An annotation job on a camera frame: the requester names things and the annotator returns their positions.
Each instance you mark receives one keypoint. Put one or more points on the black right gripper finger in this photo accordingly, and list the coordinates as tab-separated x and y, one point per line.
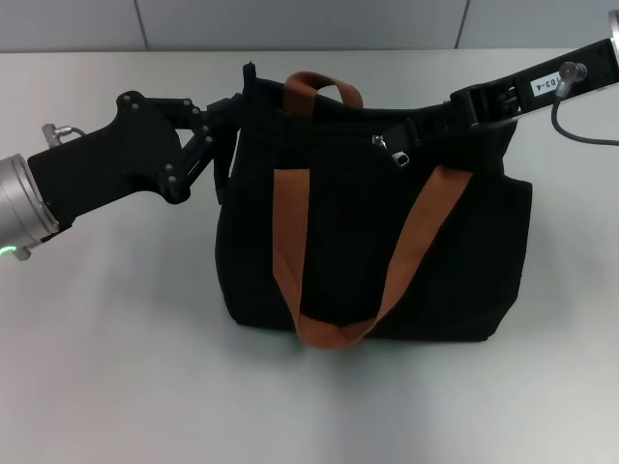
430	126

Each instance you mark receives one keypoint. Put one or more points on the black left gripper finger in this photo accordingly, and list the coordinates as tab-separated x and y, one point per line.
213	115
193	162

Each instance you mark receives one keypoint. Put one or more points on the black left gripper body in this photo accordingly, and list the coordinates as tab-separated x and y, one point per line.
106	164

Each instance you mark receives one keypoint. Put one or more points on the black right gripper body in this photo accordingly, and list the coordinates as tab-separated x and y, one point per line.
503	99

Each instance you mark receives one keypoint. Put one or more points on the silver zipper pull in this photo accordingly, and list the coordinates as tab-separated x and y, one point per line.
399	158

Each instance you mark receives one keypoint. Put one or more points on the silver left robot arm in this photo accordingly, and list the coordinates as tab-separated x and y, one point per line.
19	208

